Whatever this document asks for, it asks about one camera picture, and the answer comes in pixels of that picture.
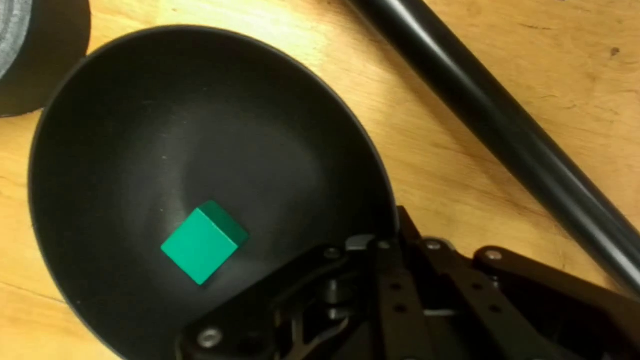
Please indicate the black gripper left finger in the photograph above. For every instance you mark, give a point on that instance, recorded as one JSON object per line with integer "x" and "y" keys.
{"x": 281, "y": 292}

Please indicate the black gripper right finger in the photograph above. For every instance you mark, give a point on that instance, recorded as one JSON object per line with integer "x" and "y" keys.
{"x": 507, "y": 300}

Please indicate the black bowl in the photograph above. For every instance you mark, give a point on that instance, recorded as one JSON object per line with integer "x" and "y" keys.
{"x": 166, "y": 133}

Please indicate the green cube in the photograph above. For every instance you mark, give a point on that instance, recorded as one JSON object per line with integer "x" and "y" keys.
{"x": 199, "y": 250}

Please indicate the grey tape roll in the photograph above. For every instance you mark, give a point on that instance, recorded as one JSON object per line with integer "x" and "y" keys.
{"x": 40, "y": 66}

